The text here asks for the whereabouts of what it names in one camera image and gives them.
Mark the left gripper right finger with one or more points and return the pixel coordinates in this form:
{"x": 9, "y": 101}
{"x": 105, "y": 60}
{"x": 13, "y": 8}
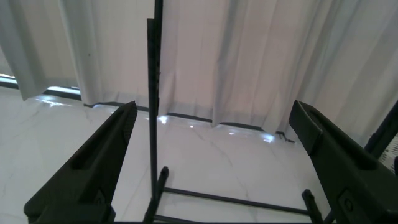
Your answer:
{"x": 357, "y": 193}

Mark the black clothes rack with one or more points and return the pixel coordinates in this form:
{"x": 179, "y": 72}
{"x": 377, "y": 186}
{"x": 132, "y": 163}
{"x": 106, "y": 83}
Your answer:
{"x": 153, "y": 93}

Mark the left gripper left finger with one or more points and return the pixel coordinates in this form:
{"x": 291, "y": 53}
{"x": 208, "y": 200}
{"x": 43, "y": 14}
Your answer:
{"x": 77, "y": 193}

